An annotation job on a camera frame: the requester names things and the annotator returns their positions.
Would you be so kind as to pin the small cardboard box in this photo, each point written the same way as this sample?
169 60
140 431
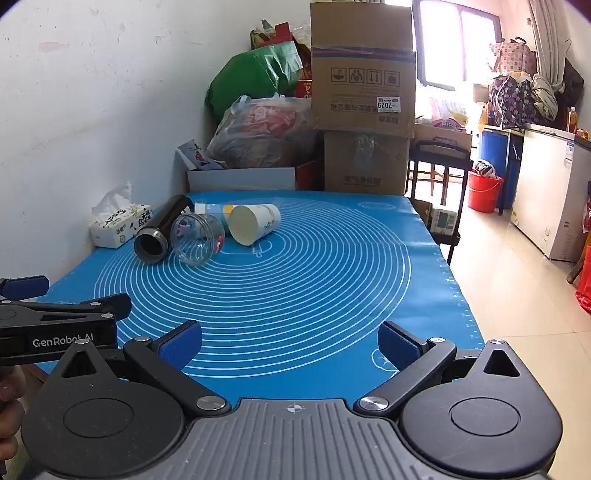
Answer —
364 161

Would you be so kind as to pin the green plastic bag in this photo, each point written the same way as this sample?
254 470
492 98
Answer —
244 76

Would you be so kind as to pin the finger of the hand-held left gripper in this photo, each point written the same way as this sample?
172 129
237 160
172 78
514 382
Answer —
83 307
27 285

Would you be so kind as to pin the large taped cardboard box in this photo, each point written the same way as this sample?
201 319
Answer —
360 69

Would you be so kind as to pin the white paper cup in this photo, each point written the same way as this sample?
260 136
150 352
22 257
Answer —
251 224

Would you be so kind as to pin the black chair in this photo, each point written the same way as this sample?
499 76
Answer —
441 152

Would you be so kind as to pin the white chest freezer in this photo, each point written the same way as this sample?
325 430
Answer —
549 194

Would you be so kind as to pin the dark framed window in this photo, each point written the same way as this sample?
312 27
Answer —
457 41

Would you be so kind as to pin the red box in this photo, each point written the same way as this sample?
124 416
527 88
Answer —
309 175

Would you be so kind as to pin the grey bundled clothes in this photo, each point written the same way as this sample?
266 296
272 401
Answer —
547 94

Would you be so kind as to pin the black thermos cup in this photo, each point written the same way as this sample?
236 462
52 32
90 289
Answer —
159 228

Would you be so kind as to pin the plaid storage bag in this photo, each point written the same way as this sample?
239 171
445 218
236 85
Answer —
512 57

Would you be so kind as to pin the blue plastic barrel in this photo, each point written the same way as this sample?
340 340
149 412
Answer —
496 157

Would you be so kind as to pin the blue silicone baking mat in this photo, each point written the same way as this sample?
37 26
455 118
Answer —
300 277

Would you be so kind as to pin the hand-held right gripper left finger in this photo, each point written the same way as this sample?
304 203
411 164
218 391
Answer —
181 345

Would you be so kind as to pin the white tissue pack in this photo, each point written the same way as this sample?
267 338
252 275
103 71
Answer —
117 224

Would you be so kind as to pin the person's left hand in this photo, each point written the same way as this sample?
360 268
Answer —
9 406

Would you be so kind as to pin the pink printed bag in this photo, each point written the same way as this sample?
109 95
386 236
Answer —
447 123

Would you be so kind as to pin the purple floral bag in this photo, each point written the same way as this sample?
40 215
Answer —
510 104

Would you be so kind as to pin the clear glass cup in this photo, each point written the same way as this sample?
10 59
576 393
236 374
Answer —
196 240

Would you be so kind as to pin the clear plastic bag of clothes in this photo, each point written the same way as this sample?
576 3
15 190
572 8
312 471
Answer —
263 131

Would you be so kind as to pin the flat cardboard box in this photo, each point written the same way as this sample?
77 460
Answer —
443 136

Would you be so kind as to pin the red plastic bag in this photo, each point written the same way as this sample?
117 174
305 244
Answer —
584 293

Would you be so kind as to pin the red plastic bucket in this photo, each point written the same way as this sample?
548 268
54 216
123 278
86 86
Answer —
484 191

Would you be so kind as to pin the orange drink bottle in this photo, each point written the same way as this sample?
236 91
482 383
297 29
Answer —
572 120

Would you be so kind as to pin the white printed packet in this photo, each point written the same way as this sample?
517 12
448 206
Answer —
194 154

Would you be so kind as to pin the beige curtain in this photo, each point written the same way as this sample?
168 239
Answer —
547 37

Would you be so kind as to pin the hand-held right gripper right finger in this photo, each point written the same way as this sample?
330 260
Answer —
396 345

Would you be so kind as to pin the white electronic monitor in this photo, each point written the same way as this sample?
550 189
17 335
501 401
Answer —
444 221

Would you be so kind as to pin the white flat box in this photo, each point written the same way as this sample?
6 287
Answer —
240 180

